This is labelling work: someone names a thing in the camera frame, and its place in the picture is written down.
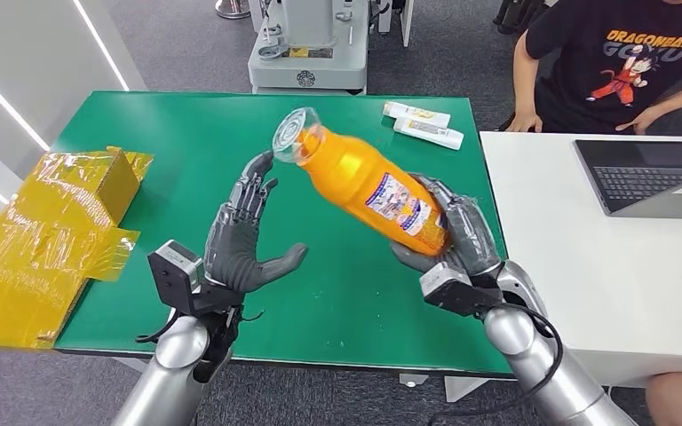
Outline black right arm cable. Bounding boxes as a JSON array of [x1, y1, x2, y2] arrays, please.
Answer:
[[429, 303, 565, 426]]

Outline dark grey laptop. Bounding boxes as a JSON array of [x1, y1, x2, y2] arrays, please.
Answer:
[[574, 138, 682, 220]]

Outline grey table leg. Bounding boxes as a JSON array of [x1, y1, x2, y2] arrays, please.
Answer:
[[114, 356, 149, 374]]

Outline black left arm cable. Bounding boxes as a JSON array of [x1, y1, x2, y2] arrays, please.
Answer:
[[136, 308, 180, 345]]

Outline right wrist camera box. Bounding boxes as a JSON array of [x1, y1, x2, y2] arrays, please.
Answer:
[[420, 262, 504, 319]]

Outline white tube with grey label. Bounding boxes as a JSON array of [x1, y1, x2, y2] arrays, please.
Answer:
[[393, 116, 465, 152]]

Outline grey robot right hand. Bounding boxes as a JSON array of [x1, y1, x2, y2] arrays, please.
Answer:
[[391, 173, 504, 278]]

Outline orange juice bottle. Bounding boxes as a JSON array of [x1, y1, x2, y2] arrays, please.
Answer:
[[272, 106, 451, 257]]

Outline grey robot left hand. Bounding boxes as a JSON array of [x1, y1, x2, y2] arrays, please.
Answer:
[[204, 150, 309, 294]]

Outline yellow taped cardboard box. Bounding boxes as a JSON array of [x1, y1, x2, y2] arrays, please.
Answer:
[[0, 146, 155, 351]]

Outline chrome round stand base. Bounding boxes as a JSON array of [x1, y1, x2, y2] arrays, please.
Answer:
[[215, 0, 252, 20]]

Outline person at white desk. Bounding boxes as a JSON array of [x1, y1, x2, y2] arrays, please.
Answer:
[[504, 0, 682, 137]]

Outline white machine base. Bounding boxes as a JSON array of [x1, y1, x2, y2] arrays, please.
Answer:
[[248, 0, 371, 95]]

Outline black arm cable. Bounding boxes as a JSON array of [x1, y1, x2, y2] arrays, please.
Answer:
[[429, 303, 565, 426], [136, 308, 180, 345]]

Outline white tube with yellow print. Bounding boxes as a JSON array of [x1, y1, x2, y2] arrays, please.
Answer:
[[382, 100, 452, 130]]

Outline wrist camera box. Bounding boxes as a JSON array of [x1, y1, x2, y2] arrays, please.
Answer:
[[147, 240, 245, 319], [420, 262, 504, 319]]

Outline white upright panel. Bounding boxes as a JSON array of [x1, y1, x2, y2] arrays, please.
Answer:
[[377, 0, 416, 48]]

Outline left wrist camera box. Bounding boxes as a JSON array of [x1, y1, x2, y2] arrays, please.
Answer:
[[147, 240, 245, 319]]

